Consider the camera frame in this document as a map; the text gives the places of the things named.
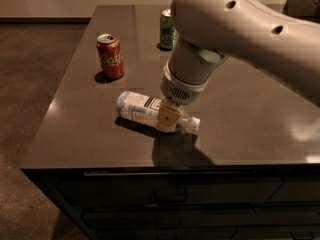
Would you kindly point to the dark counter cabinet with drawers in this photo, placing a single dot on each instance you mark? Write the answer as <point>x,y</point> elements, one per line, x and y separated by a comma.
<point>185,204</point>

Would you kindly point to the red cola can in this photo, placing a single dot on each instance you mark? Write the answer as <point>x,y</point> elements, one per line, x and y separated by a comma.
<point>109,51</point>

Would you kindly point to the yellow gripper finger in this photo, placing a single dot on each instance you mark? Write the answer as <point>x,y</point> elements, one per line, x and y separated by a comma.
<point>168,116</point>

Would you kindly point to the dark bowl with snacks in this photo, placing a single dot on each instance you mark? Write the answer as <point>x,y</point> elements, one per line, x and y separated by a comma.
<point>302,8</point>

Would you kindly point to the green soda can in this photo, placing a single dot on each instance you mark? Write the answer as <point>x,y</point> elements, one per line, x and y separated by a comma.
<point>168,32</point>

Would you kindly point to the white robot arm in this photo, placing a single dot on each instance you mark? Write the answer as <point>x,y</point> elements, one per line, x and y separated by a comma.
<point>209,31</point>

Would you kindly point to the blue plastic water bottle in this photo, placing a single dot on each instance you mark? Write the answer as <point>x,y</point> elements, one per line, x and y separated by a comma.
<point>144,109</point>

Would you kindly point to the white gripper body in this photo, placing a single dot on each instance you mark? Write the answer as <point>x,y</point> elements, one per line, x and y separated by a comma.
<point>178,90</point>

